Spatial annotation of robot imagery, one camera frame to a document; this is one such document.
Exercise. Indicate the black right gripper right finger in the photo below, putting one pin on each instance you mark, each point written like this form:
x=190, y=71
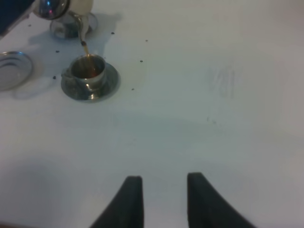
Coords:
x=206, y=208

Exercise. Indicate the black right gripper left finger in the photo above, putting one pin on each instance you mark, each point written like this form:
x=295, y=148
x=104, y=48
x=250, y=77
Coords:
x=126, y=210

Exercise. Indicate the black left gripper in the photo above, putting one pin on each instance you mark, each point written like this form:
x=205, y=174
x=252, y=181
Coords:
x=12, y=12

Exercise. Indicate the stainless steel teapot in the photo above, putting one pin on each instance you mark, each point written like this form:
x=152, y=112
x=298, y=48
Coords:
x=57, y=9

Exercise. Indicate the steel teapot saucer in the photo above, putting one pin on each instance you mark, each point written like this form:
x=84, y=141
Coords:
x=15, y=68

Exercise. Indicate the near stainless steel teacup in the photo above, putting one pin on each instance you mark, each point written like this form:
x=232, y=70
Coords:
x=86, y=73

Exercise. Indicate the far steel saucer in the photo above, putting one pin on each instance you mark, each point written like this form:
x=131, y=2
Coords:
x=67, y=28

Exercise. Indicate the near steel saucer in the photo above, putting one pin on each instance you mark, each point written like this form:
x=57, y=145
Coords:
x=73, y=89

